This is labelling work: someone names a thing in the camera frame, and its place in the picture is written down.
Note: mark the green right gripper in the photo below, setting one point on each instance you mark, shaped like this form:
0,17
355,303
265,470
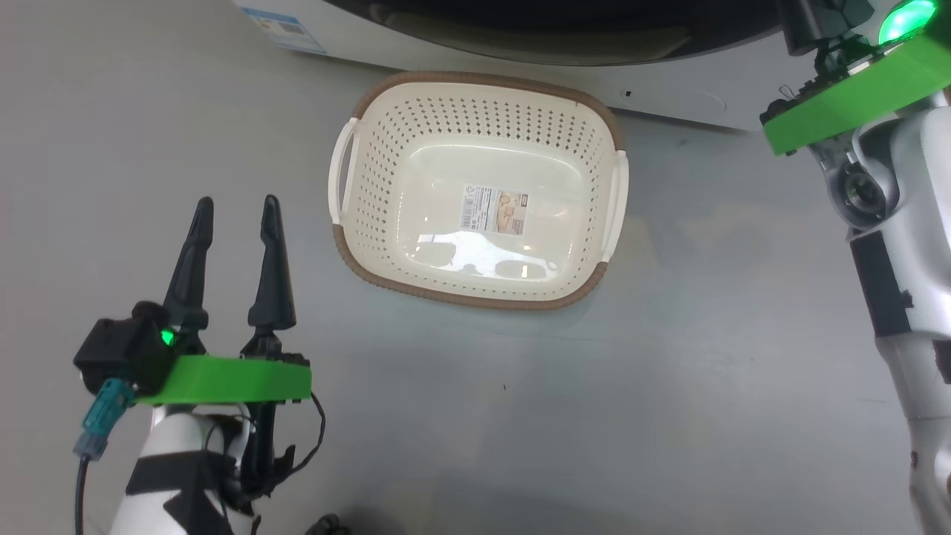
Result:
854,104

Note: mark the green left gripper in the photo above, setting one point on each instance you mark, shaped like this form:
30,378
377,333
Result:
223,379

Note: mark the black round washing machine door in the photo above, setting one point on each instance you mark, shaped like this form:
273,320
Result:
557,26

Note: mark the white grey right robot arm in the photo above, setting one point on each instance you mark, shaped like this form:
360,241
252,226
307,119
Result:
914,260

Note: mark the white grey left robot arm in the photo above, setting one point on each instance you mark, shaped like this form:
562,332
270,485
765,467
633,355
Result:
174,461

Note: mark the white washing machine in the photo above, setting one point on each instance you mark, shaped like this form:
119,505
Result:
669,85

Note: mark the cream perforated laundry basket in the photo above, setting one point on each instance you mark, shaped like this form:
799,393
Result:
386,134

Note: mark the white basket label sticker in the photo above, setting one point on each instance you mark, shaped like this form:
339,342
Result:
494,209

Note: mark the blue energy label sticker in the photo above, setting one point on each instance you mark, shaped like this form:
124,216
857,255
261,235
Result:
286,30

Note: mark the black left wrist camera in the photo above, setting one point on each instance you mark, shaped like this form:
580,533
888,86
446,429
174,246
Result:
119,349

